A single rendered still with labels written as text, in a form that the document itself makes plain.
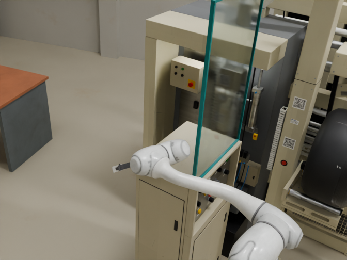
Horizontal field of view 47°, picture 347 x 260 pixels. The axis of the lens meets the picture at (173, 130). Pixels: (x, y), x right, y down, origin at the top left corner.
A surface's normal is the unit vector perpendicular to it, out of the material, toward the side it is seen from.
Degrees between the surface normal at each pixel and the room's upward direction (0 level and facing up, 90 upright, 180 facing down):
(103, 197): 0
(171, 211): 90
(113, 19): 90
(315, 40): 90
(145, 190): 90
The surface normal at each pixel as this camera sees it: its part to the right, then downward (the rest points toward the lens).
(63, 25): -0.28, 0.50
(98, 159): 0.06, -0.84
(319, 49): -0.55, 0.42
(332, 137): -0.30, -0.38
